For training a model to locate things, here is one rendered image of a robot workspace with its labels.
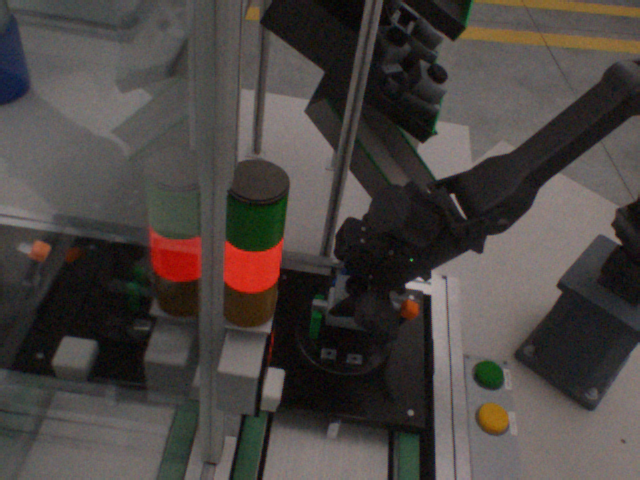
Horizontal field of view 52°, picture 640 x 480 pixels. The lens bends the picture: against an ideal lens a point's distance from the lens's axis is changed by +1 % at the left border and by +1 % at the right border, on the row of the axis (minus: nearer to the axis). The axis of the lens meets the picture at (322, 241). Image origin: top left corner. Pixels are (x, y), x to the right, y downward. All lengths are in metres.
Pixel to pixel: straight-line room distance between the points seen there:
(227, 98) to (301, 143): 1.01
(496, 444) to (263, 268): 0.51
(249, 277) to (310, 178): 0.83
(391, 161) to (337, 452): 0.49
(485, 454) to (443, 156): 0.76
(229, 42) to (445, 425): 0.65
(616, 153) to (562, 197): 1.88
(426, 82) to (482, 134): 2.23
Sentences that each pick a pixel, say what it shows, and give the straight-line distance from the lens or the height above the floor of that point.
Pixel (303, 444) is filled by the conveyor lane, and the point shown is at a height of 0.92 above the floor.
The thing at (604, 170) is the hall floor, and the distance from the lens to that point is 3.24.
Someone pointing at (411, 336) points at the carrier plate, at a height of 0.97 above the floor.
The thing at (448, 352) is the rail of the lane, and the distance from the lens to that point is 1.01.
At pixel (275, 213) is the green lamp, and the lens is 0.49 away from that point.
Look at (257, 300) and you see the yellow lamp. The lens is 0.57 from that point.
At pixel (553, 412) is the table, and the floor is 0.86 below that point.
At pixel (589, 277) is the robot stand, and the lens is 1.05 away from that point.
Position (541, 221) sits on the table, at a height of 0.86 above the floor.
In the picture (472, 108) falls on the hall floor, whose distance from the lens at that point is 3.32.
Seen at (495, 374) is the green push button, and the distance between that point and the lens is 0.99.
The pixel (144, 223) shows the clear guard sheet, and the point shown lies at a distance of 0.31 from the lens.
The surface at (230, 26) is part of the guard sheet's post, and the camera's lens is 0.41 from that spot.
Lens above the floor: 1.74
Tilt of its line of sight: 46 degrees down
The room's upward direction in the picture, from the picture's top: 11 degrees clockwise
